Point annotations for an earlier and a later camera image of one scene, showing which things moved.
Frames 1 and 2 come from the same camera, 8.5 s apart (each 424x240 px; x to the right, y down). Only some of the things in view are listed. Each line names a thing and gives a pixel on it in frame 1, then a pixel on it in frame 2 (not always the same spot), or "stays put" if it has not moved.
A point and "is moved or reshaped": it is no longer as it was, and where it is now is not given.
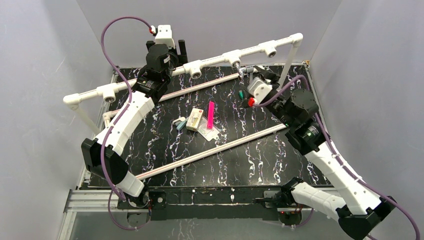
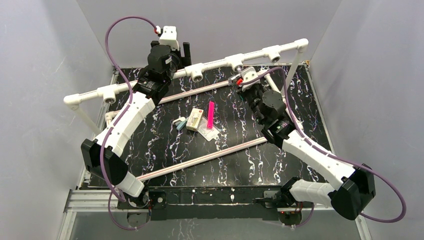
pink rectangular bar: [211, 115] stays put
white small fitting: [182, 119] stays put
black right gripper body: [274, 77] to [252, 97]
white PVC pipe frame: [231, 60] is moved or reshaped
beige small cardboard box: [195, 120] stays put
